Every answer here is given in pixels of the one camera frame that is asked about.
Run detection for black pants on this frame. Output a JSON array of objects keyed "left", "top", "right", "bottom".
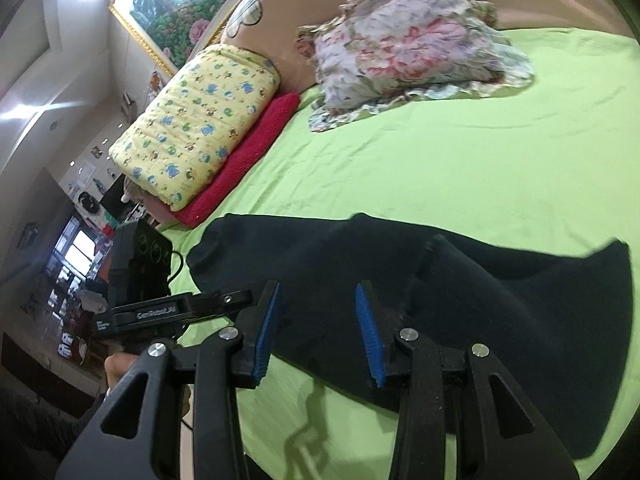
[{"left": 186, "top": 214, "right": 634, "bottom": 458}]

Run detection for left hand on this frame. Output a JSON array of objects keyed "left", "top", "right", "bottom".
[{"left": 103, "top": 351, "right": 194, "bottom": 418}]

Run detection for yellow cartoon quilt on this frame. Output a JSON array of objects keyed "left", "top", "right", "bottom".
[{"left": 108, "top": 44, "right": 280, "bottom": 211}]

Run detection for red folded blanket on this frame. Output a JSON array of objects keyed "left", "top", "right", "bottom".
[{"left": 171, "top": 92, "right": 300, "bottom": 229}]

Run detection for green bed sheet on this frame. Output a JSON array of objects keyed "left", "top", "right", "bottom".
[{"left": 163, "top": 28, "right": 639, "bottom": 479}]

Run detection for floral ruffled pillow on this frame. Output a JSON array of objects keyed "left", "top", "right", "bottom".
[{"left": 295, "top": 0, "right": 534, "bottom": 132}]

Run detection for black camera box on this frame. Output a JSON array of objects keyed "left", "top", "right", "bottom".
[{"left": 107, "top": 220, "right": 172, "bottom": 308}]

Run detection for black cable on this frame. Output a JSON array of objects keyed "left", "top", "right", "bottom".
[{"left": 167, "top": 250, "right": 186, "bottom": 294}]

